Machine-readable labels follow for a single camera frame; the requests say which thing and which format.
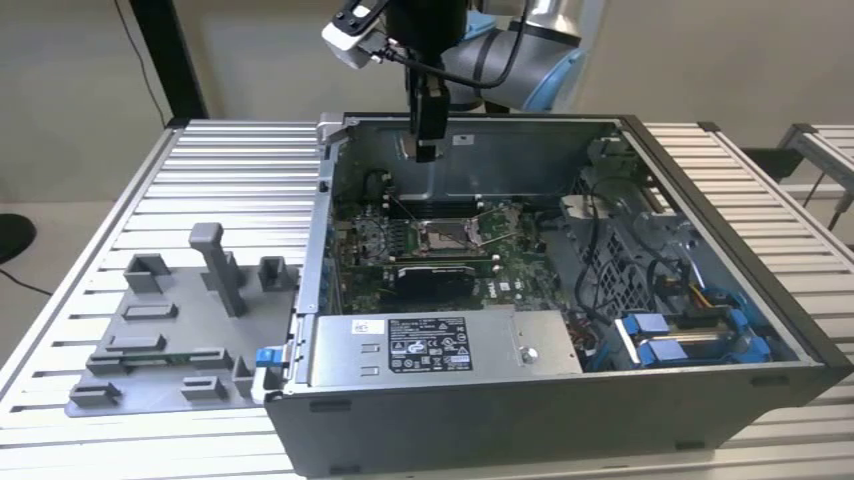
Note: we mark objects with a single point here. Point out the black perforated disk bay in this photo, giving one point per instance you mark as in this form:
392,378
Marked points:
620,280

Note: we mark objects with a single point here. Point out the thin metal locking lever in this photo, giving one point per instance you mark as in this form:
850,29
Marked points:
404,208

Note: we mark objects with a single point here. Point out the open PC case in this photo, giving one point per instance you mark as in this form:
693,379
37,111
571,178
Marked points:
467,430

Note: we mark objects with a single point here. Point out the silver power supply unit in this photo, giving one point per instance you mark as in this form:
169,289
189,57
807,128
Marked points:
520,345

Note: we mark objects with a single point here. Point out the black round stool base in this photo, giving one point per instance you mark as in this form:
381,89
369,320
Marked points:
13,237

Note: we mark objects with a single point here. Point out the blue plastic case latch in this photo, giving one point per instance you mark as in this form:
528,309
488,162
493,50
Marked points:
265,358

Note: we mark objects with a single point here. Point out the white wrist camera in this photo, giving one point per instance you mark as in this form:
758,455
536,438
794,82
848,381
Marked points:
347,42

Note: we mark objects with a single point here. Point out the black upright post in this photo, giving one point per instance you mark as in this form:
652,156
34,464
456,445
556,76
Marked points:
169,60

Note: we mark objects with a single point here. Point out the white label sticker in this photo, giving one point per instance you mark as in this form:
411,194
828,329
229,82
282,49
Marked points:
463,139

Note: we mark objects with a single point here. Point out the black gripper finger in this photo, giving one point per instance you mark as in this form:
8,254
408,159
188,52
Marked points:
427,115

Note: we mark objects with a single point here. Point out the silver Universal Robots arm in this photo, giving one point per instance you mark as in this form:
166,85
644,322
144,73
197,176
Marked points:
493,55

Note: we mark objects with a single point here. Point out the green motherboard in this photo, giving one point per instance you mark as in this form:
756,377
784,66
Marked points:
527,272

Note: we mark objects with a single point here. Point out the black graphics card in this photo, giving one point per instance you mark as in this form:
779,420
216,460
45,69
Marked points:
433,282

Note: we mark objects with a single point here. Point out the blue disk carrier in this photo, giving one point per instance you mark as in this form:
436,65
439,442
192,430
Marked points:
663,352
645,324

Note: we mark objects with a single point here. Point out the grey plastic parts rack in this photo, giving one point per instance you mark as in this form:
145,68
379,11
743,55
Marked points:
200,325

